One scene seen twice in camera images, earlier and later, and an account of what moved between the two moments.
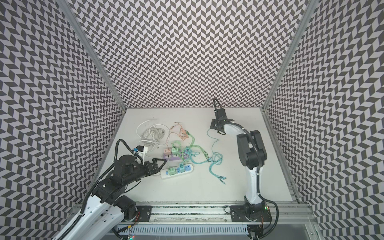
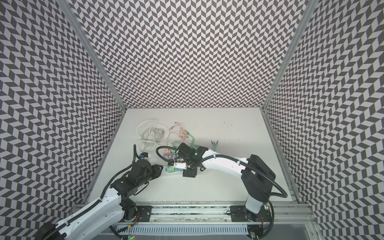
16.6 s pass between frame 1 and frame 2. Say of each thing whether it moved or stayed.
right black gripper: moved
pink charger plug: stayed
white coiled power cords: stayed
